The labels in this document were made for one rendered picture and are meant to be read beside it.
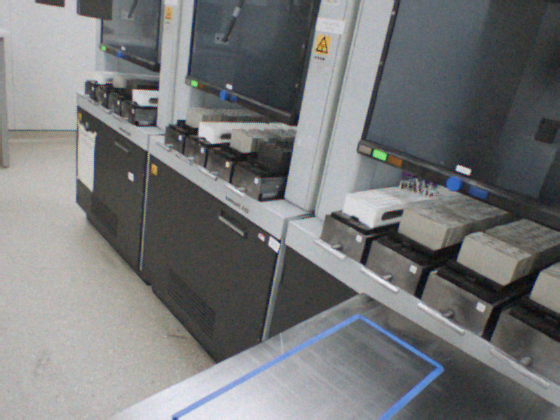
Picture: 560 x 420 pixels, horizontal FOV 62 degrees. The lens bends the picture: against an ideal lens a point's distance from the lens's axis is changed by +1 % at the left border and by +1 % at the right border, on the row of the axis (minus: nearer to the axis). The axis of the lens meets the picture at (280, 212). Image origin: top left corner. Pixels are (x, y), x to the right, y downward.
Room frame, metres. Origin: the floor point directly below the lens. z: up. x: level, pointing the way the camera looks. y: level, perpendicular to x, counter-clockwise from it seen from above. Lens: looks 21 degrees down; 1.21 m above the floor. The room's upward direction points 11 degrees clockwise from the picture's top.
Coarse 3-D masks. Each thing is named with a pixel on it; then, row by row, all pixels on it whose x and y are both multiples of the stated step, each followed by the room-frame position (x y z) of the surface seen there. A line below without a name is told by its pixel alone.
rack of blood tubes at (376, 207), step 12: (360, 192) 1.13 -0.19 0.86; (372, 192) 1.15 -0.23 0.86; (384, 192) 1.17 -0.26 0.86; (396, 192) 1.19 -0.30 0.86; (408, 192) 1.21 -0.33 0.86; (348, 204) 1.08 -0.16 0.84; (360, 204) 1.05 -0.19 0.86; (372, 204) 1.05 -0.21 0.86; (384, 204) 1.07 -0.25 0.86; (396, 204) 1.08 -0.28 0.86; (408, 204) 1.11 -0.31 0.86; (420, 204) 1.15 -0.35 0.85; (360, 216) 1.05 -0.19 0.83; (372, 216) 1.02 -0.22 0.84; (384, 216) 1.14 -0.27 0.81; (396, 216) 1.16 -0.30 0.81
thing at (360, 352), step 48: (288, 336) 0.54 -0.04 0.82; (336, 336) 0.56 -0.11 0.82; (384, 336) 0.58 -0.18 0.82; (432, 336) 0.60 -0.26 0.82; (192, 384) 0.42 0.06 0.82; (240, 384) 0.43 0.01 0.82; (288, 384) 0.44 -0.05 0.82; (336, 384) 0.46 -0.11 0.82; (384, 384) 0.48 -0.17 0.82; (432, 384) 0.49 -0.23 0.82; (480, 384) 0.51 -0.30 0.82
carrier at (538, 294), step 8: (544, 272) 0.79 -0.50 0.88; (552, 272) 0.80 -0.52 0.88; (536, 280) 0.79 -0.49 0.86; (544, 280) 0.78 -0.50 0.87; (552, 280) 0.78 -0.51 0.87; (536, 288) 0.79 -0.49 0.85; (544, 288) 0.78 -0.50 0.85; (552, 288) 0.77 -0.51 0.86; (536, 296) 0.79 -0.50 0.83; (544, 296) 0.78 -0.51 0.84; (552, 296) 0.77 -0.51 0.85; (544, 304) 0.77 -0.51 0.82; (552, 304) 0.76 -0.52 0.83
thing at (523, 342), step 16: (512, 320) 0.73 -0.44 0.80; (528, 320) 0.72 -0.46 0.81; (544, 320) 0.72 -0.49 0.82; (496, 336) 0.74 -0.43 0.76; (512, 336) 0.73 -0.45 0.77; (528, 336) 0.71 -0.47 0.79; (544, 336) 0.69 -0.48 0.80; (496, 352) 0.70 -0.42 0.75; (512, 352) 0.72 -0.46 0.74; (528, 352) 0.70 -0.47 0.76; (544, 352) 0.69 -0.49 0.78; (544, 368) 0.68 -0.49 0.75; (544, 384) 0.64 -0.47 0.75
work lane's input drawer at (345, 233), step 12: (336, 216) 1.06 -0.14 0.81; (348, 216) 1.06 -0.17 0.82; (324, 228) 1.07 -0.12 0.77; (336, 228) 1.05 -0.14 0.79; (348, 228) 1.02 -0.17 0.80; (360, 228) 1.00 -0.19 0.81; (372, 228) 1.01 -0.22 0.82; (384, 228) 1.04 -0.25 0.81; (324, 240) 1.07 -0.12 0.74; (336, 240) 1.04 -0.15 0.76; (348, 240) 1.01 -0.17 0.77; (360, 240) 0.99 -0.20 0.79; (372, 240) 1.00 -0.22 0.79; (336, 252) 0.98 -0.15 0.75; (348, 252) 1.01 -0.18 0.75; (360, 252) 0.98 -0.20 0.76
